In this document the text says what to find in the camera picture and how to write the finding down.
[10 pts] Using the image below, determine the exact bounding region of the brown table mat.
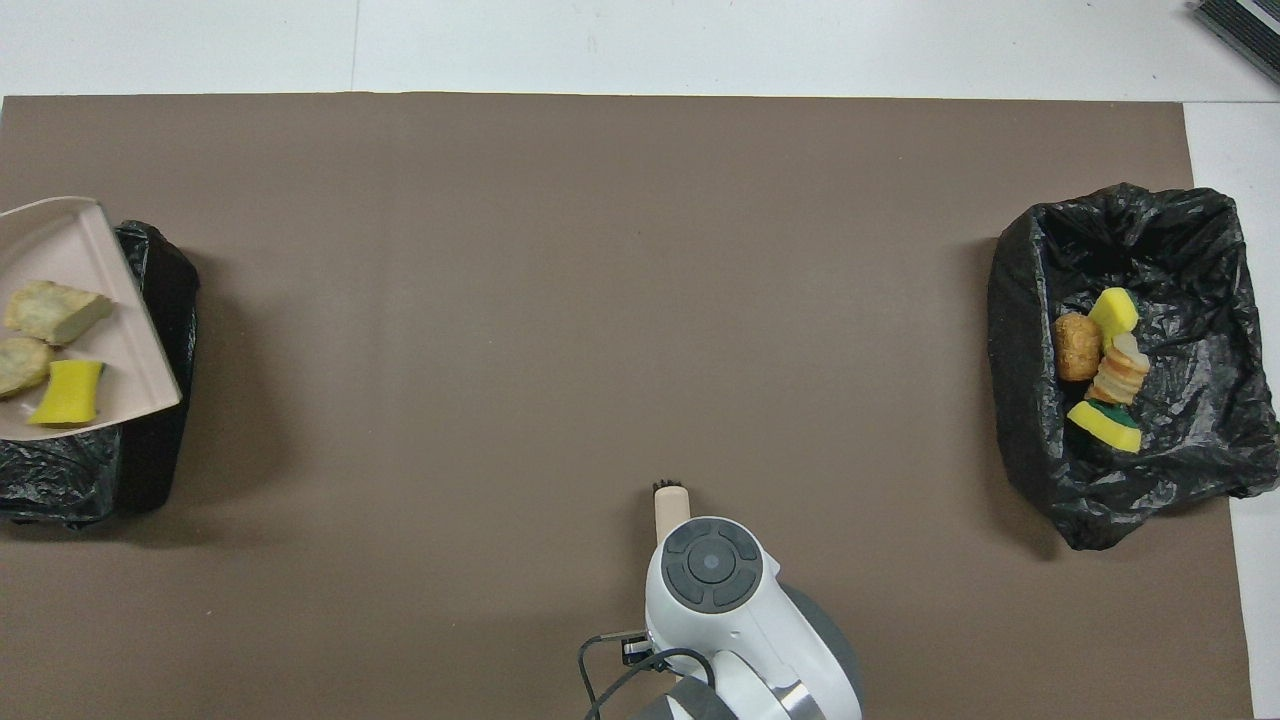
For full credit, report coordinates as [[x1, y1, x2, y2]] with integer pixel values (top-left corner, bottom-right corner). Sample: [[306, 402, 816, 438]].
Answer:
[[0, 93, 1254, 720]]

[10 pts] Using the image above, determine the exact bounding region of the yellow sponge piece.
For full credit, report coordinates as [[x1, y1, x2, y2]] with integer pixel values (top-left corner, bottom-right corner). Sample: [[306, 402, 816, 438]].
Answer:
[[1088, 287, 1140, 341], [1066, 400, 1142, 454], [27, 360, 106, 429]]

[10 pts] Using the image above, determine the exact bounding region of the pale torn bread piece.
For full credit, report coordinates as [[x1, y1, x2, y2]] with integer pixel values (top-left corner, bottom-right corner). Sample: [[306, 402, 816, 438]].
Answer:
[[3, 281, 114, 347]]

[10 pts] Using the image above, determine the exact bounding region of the boxy bin with black bag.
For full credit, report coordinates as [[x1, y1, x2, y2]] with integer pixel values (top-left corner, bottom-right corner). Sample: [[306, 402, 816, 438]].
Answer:
[[0, 221, 200, 528]]

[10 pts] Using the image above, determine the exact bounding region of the grey ribbed block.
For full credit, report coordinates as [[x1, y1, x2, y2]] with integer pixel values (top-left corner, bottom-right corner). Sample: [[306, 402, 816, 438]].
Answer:
[[1195, 0, 1280, 83]]

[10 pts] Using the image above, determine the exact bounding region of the brown bread roll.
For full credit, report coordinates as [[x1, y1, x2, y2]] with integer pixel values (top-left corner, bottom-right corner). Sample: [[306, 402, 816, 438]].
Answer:
[[1052, 312, 1103, 383]]

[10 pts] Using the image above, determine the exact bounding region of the beige hand brush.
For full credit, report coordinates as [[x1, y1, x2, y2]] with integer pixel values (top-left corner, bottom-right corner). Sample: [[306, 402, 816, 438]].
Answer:
[[652, 480, 691, 536]]

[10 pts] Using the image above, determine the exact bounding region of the beige plastic dustpan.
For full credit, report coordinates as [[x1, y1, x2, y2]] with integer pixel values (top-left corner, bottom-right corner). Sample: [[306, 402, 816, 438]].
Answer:
[[0, 197, 183, 442]]

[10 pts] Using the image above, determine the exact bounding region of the open bin with black bag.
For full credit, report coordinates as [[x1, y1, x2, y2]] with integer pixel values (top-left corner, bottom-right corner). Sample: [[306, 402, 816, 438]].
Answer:
[[988, 183, 1280, 551]]

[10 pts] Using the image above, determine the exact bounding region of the striped croissant piece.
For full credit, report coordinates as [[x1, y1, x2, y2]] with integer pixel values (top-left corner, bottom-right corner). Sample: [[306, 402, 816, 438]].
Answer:
[[0, 338, 56, 399], [1085, 333, 1151, 406]]

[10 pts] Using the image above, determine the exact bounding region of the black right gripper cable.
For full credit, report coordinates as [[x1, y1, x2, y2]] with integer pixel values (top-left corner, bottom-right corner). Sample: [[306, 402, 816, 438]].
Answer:
[[578, 635, 716, 720]]

